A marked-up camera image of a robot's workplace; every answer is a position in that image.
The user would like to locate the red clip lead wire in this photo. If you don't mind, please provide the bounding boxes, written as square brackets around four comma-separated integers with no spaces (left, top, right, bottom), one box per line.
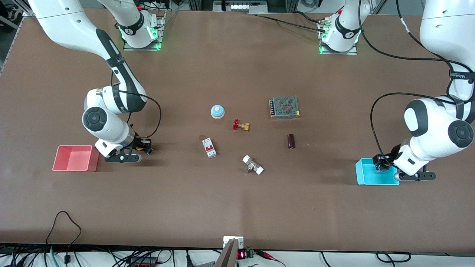
[256,250,286,267]

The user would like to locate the thin black looped cable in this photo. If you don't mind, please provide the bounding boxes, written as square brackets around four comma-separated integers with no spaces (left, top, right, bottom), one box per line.
[45,211,82,260]

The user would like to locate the metal mesh power supply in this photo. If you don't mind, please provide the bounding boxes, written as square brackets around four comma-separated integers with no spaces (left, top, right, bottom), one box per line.
[269,96,300,119]

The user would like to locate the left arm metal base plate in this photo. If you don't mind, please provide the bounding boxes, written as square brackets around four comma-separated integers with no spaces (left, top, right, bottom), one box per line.
[318,19,358,55]

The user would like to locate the metal valve white ends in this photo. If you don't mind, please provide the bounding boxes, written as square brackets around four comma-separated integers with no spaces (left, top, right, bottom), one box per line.
[242,155,265,175]

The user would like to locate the metal control device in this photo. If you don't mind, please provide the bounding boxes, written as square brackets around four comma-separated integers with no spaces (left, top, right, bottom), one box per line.
[213,0,268,14]

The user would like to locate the white mounting bracket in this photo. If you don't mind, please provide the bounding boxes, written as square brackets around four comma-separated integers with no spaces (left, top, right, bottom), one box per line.
[223,236,244,249]

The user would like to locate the pink plastic box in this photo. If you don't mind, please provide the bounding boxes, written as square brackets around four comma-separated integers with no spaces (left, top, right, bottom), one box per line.
[52,145,100,172]

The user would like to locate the thick black table cable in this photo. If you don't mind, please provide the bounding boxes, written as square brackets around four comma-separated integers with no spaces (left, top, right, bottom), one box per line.
[256,14,328,33]

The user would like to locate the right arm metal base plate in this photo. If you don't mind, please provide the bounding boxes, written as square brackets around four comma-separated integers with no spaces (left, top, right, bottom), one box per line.
[123,11,166,51]

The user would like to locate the aluminium camera mount bar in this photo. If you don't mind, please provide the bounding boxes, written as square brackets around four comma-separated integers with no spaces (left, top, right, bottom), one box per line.
[213,238,239,267]

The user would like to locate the white circuit breaker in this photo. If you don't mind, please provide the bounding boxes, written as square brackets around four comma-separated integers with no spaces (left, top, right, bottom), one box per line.
[202,137,217,159]

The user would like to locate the aluminium frame profile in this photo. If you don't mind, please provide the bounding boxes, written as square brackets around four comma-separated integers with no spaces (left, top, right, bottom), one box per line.
[0,15,26,75]

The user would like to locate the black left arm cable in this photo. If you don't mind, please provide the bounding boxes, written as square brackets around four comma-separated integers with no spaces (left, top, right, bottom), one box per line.
[358,0,475,164]

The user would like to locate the cyan plastic box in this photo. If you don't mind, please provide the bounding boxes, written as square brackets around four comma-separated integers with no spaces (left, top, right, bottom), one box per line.
[355,158,400,185]

